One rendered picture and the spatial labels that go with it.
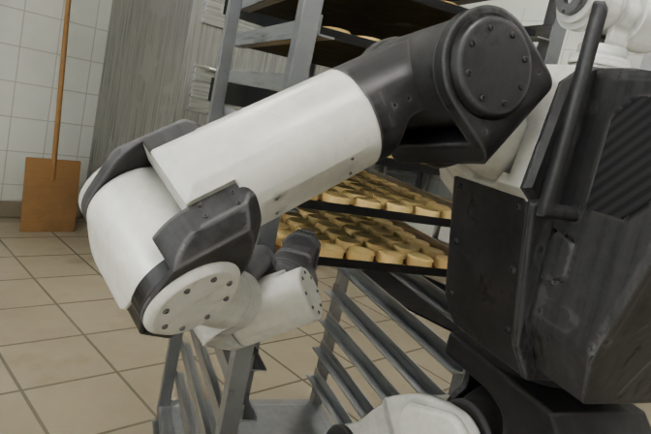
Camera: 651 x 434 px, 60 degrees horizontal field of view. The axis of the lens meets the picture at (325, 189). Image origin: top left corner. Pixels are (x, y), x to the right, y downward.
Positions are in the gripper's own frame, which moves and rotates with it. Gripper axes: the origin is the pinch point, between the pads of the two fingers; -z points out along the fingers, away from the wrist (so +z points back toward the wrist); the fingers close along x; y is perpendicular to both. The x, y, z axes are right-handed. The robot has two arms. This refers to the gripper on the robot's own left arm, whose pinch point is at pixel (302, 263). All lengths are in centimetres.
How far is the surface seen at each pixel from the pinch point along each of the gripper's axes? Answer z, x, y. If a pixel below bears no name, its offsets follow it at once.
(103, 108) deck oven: -233, -4, 173
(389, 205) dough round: -14.3, 10.0, -11.4
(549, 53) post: -19, 42, -33
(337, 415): -56, -55, -10
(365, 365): -50, -36, -14
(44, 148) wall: -223, -35, 200
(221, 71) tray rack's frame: -50, 28, 37
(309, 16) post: 2.8, 37.2, 6.0
